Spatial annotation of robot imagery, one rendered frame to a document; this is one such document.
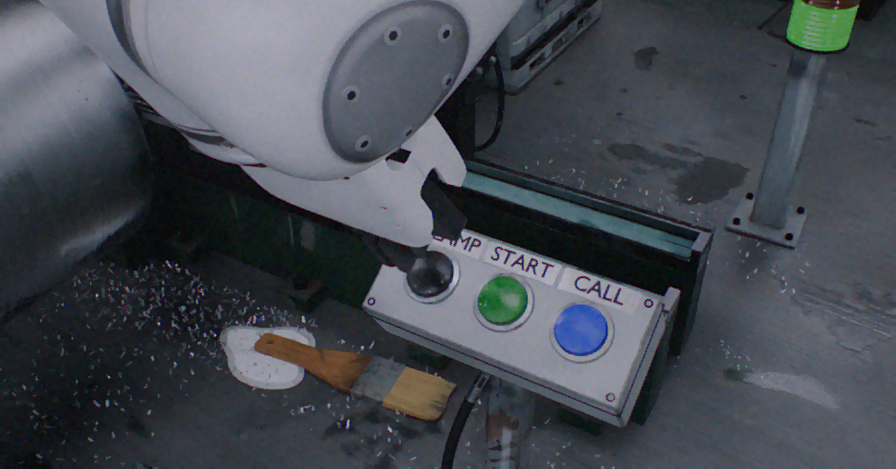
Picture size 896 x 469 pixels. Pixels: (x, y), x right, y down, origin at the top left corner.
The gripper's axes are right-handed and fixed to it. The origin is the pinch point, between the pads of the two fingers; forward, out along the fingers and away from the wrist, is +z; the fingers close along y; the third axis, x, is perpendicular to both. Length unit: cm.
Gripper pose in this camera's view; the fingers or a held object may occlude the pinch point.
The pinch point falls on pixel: (398, 233)
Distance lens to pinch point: 48.4
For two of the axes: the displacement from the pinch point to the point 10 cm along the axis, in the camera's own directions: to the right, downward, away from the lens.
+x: -4.2, 8.6, -2.8
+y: -8.7, -3.0, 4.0
